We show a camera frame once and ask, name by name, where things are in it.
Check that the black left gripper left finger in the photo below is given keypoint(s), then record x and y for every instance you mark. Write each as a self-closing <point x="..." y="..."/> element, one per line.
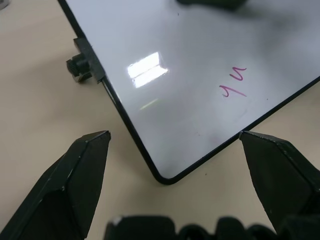
<point x="65" y="195"/>

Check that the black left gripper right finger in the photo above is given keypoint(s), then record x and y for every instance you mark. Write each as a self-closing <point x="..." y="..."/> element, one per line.
<point x="282" y="180"/>

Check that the black whiteboard clamp with knob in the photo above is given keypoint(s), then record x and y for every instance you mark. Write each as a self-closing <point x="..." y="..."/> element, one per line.
<point x="83" y="66"/>

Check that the black-framed whiteboard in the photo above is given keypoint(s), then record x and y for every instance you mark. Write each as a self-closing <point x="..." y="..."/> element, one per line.
<point x="190" y="85"/>

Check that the black whiteboard eraser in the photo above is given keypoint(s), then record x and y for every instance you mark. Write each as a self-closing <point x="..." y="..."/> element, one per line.
<point x="212" y="3"/>

